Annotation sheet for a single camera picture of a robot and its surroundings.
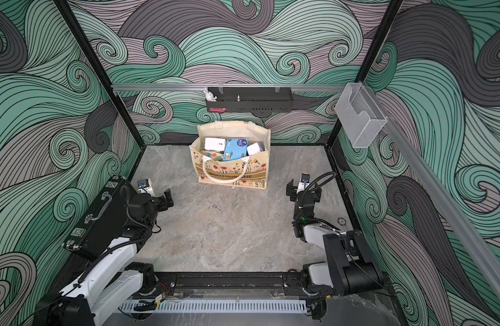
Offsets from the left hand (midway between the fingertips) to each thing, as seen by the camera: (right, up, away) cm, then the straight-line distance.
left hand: (157, 190), depth 83 cm
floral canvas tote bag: (+38, +7, +3) cm, 39 cm away
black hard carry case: (-12, -8, -14) cm, 21 cm away
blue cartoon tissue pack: (+24, +15, +6) cm, 29 cm away
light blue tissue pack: (+32, +18, +3) cm, 37 cm away
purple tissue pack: (+42, +18, +2) cm, 45 cm away
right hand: (+62, +3, +4) cm, 63 cm away
